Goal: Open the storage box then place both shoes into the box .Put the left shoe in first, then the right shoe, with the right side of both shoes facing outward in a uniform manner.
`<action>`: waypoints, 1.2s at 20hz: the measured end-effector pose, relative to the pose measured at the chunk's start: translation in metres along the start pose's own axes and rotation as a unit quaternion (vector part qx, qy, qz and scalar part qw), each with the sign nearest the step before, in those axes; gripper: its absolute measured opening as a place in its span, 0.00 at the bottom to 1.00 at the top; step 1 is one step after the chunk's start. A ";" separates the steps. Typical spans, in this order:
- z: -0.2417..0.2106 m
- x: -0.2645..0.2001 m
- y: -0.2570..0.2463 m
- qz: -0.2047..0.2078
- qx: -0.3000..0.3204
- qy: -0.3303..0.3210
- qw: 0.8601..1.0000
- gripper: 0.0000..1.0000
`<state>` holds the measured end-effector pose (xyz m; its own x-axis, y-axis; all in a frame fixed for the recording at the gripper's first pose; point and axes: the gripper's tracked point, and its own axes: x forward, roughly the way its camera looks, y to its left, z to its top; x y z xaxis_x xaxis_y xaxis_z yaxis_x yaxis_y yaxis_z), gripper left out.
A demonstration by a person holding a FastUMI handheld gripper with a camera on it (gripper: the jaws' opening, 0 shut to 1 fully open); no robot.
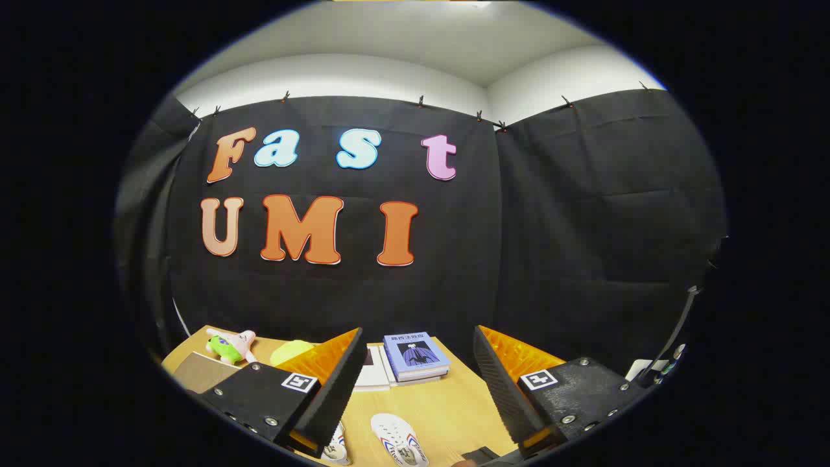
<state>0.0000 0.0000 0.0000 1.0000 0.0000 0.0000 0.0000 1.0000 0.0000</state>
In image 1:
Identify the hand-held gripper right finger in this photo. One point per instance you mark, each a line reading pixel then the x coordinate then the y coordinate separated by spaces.
pixel 502 389

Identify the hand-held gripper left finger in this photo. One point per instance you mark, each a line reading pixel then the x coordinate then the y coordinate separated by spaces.
pixel 334 395

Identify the white striped canvas shoe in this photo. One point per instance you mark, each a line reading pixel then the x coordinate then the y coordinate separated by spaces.
pixel 392 434
pixel 337 449

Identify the brown fabric storage box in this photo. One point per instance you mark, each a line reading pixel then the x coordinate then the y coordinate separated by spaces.
pixel 201 373

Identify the white portrait cover book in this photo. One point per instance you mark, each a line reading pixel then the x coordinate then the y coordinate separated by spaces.
pixel 375 373

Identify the yellow plush ball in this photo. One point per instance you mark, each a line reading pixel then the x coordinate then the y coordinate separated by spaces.
pixel 288 355

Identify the black table clamp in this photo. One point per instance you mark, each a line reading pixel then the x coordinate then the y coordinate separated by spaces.
pixel 483 455

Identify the grey book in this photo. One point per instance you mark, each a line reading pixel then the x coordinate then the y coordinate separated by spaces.
pixel 425 378

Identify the blue cover book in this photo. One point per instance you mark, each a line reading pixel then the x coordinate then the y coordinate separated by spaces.
pixel 415 353

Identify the pink starfish plush toy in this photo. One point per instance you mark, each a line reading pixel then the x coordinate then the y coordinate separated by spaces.
pixel 240 344

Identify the white sheet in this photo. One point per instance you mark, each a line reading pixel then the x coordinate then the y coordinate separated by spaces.
pixel 642 370

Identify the green white round device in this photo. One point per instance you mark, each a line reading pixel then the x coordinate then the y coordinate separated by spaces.
pixel 674 362

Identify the row of black backdrop clips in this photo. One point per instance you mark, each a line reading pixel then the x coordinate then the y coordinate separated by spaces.
pixel 421 101

